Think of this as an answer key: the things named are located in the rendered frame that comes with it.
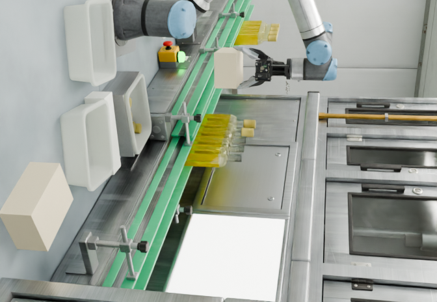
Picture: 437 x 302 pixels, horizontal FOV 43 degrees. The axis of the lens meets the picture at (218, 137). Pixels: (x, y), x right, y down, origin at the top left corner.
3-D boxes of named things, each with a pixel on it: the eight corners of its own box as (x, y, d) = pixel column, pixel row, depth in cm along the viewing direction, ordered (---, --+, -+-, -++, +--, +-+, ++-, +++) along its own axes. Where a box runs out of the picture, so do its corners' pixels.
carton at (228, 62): (213, 53, 186) (235, 53, 184) (222, 47, 201) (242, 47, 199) (214, 88, 189) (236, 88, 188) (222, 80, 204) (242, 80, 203)
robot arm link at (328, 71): (337, 53, 187) (336, 77, 190) (304, 53, 189) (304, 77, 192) (337, 59, 180) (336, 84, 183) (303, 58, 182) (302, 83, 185)
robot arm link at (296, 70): (304, 56, 190) (304, 80, 192) (291, 56, 191) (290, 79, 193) (303, 59, 183) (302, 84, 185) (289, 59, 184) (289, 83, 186)
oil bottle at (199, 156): (168, 165, 197) (227, 168, 193) (166, 152, 194) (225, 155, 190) (172, 157, 202) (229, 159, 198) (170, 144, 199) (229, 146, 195)
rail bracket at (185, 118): (168, 146, 195) (203, 147, 193) (162, 103, 186) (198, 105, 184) (170, 141, 198) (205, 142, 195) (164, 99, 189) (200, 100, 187)
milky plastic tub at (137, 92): (112, 157, 178) (137, 157, 177) (99, 94, 167) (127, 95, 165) (129, 129, 193) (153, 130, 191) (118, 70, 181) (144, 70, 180)
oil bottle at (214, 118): (183, 131, 216) (237, 133, 212) (181, 119, 214) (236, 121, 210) (186, 124, 221) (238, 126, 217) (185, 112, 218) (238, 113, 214)
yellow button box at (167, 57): (158, 68, 226) (176, 68, 225) (156, 51, 222) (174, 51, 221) (163, 61, 232) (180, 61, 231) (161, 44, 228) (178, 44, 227)
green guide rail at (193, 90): (168, 118, 195) (190, 119, 193) (168, 116, 194) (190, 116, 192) (240, -21, 341) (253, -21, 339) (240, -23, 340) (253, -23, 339)
